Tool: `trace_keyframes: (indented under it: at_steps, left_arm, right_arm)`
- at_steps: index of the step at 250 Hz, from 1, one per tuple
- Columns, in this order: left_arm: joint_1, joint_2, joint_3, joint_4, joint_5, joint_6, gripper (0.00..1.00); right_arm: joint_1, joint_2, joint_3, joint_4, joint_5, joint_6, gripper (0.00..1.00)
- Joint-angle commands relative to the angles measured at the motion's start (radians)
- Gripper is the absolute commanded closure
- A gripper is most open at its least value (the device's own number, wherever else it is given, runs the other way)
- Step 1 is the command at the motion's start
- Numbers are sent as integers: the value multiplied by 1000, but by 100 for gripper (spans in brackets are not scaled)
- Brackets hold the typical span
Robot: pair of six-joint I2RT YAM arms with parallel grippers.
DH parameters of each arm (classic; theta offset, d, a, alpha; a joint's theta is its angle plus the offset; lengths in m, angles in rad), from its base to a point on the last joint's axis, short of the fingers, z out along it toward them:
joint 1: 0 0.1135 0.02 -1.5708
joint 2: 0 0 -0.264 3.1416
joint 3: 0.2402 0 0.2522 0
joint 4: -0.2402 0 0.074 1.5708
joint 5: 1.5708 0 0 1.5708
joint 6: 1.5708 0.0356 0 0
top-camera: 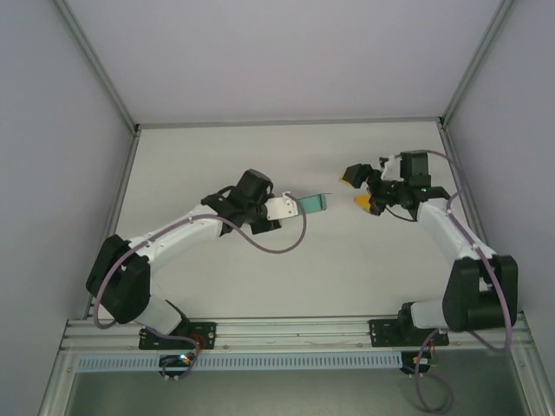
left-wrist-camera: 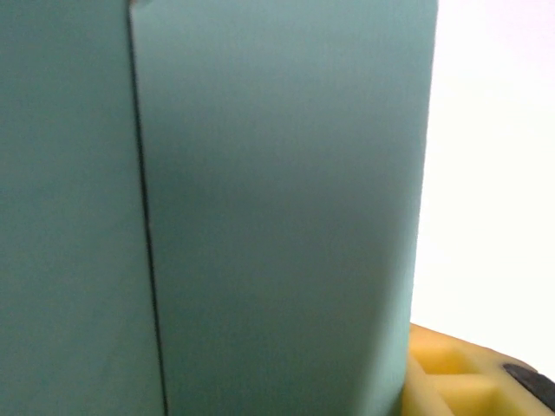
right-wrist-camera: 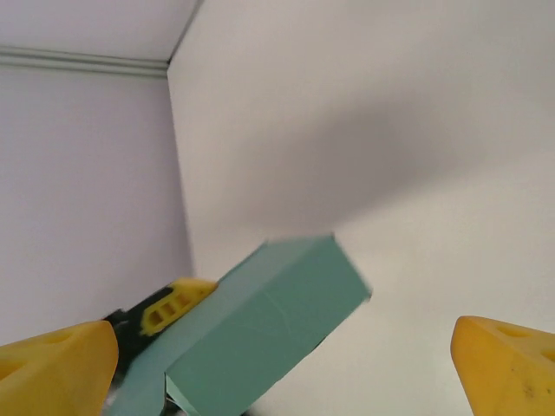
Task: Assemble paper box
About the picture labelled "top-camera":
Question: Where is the grey metal panel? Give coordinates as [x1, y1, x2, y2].
[69, 370, 524, 416]

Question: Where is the aluminium frame crossbar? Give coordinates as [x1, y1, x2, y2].
[137, 115, 442, 130]

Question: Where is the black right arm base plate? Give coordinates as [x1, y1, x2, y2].
[368, 319, 448, 348]

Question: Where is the aluminium frame post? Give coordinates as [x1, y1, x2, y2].
[54, 0, 140, 133]
[437, 0, 519, 129]

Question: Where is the wide aluminium mounting rail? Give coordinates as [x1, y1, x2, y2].
[60, 314, 532, 353]

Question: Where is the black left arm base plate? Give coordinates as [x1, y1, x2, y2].
[138, 321, 218, 350]

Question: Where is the light blue slotted cable duct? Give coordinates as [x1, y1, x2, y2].
[77, 350, 402, 373]

